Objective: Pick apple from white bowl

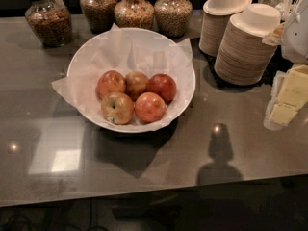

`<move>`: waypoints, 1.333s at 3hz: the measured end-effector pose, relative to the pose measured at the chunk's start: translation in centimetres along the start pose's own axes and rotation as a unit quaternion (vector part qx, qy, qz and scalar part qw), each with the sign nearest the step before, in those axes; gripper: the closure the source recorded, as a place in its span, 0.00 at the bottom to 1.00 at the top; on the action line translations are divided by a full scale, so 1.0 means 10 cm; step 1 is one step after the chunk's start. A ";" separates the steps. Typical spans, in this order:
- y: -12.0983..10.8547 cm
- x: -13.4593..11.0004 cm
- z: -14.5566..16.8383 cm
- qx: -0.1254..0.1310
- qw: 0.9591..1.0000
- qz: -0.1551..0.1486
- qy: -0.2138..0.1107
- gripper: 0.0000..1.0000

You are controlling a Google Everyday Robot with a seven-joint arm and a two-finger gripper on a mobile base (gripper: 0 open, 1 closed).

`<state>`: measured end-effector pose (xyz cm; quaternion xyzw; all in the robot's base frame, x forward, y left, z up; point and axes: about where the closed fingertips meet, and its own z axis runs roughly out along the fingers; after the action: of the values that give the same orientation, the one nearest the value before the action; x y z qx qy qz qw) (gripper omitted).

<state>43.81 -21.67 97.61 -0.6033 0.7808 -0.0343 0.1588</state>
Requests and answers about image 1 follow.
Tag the yellow-red apple with sticker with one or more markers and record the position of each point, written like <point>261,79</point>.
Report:
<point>117,108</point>

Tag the paper bowl stack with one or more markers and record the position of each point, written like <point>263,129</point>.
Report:
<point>216,14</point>
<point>242,57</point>

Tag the white paper liner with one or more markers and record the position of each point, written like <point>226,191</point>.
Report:
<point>106,53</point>

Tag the red apple back right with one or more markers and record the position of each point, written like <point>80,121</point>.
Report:
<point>163,85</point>

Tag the glass cereal jar far left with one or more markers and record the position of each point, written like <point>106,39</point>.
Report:
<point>50,20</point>

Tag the paper bowl stack front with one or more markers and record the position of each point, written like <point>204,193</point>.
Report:
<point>242,57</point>

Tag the paper bowl stack back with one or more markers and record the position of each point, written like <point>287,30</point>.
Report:
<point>216,14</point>

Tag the dark apple back middle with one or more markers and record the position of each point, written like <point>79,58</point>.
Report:
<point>136,82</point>

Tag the white stir sticks bundle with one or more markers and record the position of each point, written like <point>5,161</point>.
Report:
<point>296,0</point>

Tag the red apple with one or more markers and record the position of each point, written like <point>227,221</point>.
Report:
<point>163,85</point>
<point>110,81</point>

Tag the glass cereal jar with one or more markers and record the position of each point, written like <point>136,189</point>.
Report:
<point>50,20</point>
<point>173,17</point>
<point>99,14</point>
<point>134,13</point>

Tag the orange-red apple front right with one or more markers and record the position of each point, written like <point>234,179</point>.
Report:
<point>150,107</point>

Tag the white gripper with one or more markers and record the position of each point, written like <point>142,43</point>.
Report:
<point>296,38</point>

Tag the red apple back left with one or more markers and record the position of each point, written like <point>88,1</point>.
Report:
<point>110,81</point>

